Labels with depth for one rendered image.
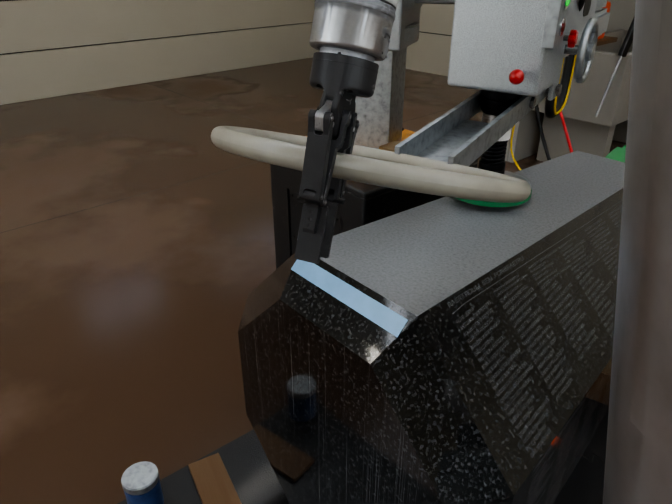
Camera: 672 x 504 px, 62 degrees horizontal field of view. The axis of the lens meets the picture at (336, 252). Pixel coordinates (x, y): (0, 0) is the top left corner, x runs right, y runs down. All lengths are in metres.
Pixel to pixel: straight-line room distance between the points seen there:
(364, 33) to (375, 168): 0.14
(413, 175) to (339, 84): 0.13
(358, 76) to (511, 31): 0.76
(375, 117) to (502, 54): 0.85
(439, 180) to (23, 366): 2.14
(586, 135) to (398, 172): 3.87
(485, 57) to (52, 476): 1.75
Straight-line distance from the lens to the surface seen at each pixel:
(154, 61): 7.58
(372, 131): 2.14
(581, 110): 4.33
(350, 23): 0.63
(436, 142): 1.26
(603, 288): 1.49
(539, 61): 1.35
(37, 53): 7.09
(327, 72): 0.64
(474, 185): 0.69
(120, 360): 2.45
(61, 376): 2.46
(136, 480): 1.79
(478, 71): 1.39
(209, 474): 1.90
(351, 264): 1.19
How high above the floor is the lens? 1.46
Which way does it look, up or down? 29 degrees down
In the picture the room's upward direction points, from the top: straight up
